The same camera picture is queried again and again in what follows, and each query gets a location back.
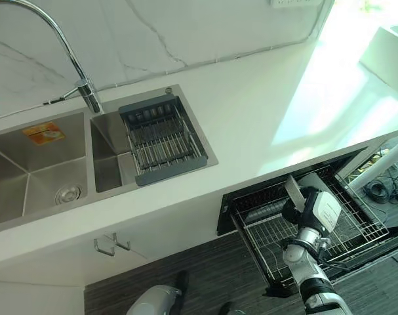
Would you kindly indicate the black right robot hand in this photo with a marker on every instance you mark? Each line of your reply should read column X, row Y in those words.
column 328, row 211

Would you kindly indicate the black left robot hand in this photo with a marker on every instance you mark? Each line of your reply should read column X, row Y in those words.
column 183, row 283

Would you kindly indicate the white plate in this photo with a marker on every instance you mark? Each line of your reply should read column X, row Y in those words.
column 294, row 193

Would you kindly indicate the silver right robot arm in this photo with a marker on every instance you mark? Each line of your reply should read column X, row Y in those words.
column 311, row 262

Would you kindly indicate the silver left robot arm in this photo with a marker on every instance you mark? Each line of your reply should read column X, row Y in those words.
column 152, row 302

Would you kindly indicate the black dishwasher drawer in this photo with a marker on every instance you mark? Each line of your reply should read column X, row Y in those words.
column 228, row 213

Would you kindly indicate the white pole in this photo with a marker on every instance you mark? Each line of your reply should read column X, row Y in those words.
column 379, row 160

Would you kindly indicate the grey sink drain rack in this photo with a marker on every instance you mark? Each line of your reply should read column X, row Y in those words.
column 162, row 141

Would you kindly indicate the round metal drain strainer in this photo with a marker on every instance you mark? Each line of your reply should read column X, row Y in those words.
column 68, row 194

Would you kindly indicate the white box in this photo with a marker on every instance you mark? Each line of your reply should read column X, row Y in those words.
column 387, row 52

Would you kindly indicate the stainless steel double sink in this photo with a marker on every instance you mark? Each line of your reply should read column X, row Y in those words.
column 38, row 170

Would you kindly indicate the round metal sink button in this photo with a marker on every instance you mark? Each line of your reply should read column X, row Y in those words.
column 168, row 90

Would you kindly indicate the orange sticker label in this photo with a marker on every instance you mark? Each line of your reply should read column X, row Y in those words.
column 43, row 133

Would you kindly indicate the chrome gooseneck faucet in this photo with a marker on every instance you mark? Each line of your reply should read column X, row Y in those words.
column 66, row 39

